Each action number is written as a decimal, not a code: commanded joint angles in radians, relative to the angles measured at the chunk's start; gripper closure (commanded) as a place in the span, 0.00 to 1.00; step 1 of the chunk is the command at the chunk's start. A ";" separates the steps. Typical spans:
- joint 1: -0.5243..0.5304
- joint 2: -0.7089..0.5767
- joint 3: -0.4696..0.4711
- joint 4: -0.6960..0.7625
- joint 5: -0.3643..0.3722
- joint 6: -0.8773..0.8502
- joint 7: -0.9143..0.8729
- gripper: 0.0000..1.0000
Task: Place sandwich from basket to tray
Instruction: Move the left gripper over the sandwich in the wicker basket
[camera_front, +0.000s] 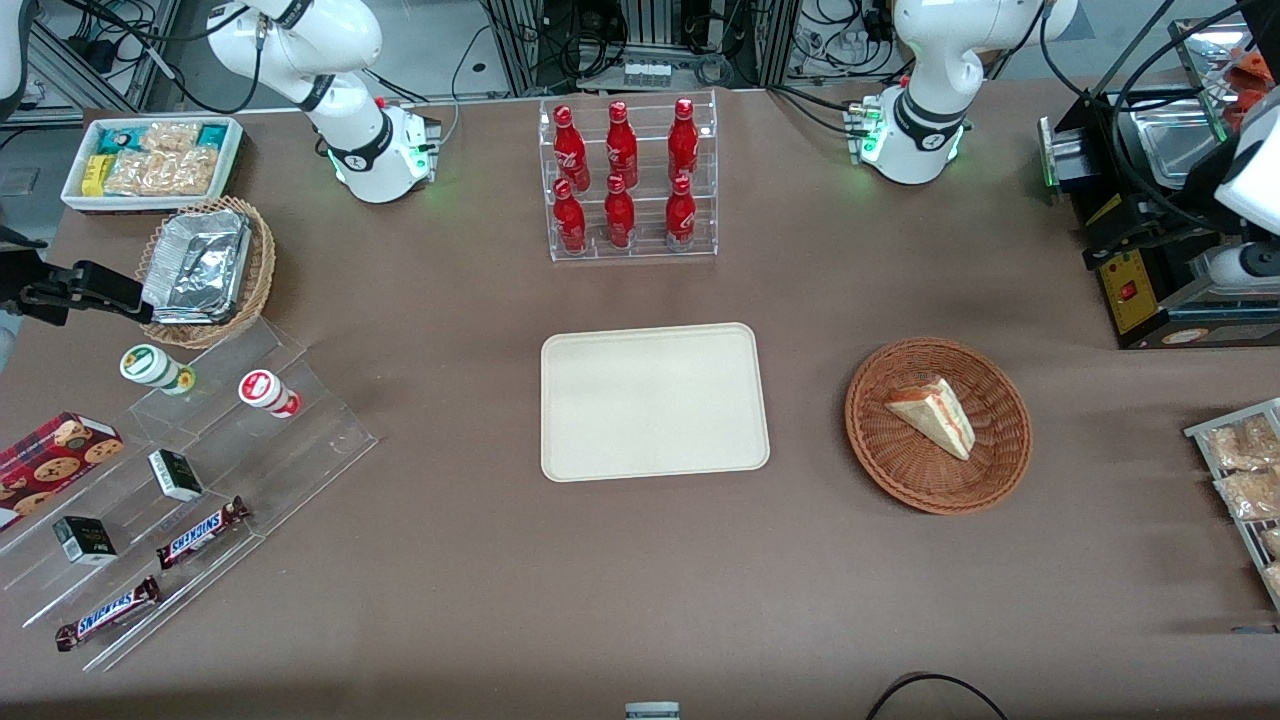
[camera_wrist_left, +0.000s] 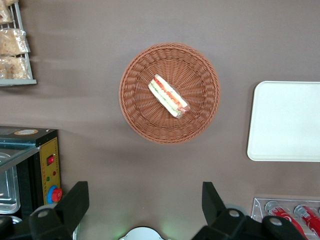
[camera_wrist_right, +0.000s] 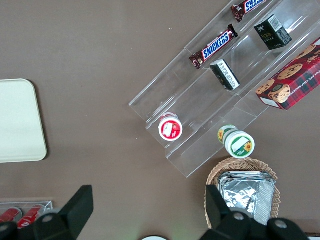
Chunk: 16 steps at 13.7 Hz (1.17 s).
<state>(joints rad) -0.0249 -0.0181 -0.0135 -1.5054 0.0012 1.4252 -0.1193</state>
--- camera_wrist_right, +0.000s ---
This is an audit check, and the red tartan cookie box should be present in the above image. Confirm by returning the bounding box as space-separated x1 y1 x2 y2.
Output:
255 37 320 111

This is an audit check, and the clear acrylic bottle rack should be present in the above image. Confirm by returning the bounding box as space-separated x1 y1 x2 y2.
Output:
0 199 55 226

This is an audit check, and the clear acrylic tiered display stand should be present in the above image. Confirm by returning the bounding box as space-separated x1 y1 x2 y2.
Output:
128 0 320 179

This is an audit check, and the silver foil lidded container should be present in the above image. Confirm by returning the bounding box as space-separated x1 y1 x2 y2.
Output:
217 171 277 226

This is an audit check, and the green sunflower lid yogurt cup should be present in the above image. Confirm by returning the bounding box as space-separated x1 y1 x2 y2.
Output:
216 124 256 159

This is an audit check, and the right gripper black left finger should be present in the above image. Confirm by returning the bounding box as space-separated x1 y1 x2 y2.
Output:
33 185 95 240

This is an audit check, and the red strawberry lid yogurt cup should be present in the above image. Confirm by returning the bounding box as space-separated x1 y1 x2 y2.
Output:
157 112 184 142

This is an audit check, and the light wicker basket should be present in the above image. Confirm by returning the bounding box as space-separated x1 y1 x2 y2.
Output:
204 157 281 230

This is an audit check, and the cream plastic serving tray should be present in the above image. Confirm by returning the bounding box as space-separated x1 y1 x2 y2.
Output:
0 78 48 164

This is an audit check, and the Snickers chocolate bar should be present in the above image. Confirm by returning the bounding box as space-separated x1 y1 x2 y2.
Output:
188 23 239 71
230 0 267 23

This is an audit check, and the small black carton box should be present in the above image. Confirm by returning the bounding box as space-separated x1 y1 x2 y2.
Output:
253 14 293 51
209 59 241 91

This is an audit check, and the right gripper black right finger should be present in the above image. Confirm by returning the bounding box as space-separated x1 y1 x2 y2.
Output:
199 184 253 240

